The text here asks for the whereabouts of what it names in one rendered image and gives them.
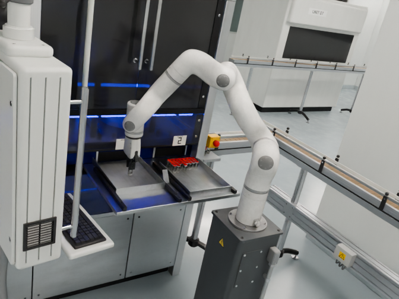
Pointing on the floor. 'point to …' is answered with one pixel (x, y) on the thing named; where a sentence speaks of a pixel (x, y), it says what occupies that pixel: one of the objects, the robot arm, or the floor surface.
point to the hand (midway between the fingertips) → (130, 164)
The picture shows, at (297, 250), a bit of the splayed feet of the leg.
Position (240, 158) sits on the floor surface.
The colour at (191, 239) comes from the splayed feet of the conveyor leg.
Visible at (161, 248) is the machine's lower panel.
